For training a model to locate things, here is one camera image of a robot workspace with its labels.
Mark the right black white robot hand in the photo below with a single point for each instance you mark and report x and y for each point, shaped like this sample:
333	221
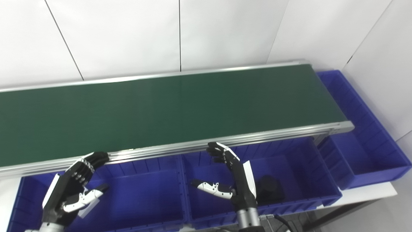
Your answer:
243	187

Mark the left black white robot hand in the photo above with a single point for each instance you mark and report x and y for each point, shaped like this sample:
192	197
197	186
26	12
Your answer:
61	193

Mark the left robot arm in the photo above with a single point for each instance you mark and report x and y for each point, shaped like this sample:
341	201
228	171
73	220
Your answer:
48	227

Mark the black cylinder block part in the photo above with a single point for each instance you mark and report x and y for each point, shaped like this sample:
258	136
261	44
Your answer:
270	190

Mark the aluminium conveyor leg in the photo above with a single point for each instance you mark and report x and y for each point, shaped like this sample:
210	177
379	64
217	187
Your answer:
323	138

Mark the long blue plastic bin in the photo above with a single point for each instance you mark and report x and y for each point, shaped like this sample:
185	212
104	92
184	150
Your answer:
363	141

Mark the green conveyor belt aluminium frame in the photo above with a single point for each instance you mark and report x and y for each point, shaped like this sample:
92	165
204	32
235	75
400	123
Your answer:
161	112

